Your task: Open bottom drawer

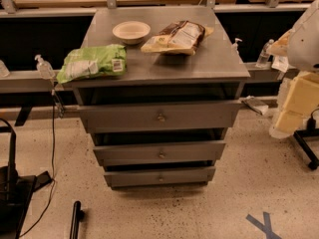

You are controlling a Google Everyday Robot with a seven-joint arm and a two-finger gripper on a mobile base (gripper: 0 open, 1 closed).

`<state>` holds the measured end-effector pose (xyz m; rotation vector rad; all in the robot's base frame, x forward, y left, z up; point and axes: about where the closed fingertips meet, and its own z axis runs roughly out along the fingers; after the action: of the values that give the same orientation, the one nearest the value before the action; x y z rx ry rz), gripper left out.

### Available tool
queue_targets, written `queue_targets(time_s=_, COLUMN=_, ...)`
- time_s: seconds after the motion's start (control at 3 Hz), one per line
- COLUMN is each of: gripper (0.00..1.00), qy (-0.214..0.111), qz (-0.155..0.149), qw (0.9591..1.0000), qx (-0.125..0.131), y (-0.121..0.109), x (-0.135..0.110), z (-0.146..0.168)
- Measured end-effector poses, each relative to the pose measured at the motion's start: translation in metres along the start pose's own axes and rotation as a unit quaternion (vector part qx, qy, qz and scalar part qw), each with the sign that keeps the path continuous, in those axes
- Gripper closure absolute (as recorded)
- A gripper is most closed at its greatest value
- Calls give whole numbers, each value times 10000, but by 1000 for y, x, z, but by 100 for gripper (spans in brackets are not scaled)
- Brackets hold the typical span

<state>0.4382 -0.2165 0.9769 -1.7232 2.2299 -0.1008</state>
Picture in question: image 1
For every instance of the grey bottom drawer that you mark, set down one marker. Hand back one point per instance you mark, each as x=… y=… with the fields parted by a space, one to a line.
x=159 y=176

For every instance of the grey drawer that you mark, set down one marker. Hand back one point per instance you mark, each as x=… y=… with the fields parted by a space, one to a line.
x=130 y=154
x=159 y=176
x=158 y=116

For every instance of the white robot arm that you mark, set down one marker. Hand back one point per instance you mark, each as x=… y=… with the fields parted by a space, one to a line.
x=299 y=97

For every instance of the grey drawer cabinet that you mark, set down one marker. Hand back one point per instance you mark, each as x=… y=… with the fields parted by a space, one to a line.
x=214 y=74

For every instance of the grey top drawer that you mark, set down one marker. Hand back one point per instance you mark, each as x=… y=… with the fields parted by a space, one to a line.
x=158 y=116

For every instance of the grey middle drawer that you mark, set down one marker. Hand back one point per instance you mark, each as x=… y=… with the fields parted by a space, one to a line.
x=130 y=154

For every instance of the green chip bag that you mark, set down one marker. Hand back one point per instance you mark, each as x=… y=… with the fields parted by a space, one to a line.
x=91 y=62

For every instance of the brown yellow snack bag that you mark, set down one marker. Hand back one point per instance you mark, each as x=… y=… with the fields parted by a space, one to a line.
x=181 y=37

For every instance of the white paper bowl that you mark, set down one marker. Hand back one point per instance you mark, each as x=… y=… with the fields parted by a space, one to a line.
x=131 y=32

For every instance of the small pump bottle right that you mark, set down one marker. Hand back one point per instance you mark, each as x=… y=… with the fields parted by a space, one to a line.
x=235 y=45

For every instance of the clear water bottle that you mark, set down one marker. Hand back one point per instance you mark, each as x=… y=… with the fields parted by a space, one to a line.
x=264 y=55

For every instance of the left hand sanitizer bottle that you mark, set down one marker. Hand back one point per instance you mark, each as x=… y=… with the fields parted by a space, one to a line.
x=44 y=68

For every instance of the white packet on ledge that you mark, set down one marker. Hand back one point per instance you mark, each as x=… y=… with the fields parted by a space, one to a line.
x=280 y=63

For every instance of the black bar on floor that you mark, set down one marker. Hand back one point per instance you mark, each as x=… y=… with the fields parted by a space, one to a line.
x=77 y=217

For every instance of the black equipment base left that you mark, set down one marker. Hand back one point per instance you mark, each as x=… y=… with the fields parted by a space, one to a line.
x=15 y=190

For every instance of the folded cloth on rail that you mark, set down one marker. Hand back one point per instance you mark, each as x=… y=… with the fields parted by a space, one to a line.
x=256 y=105

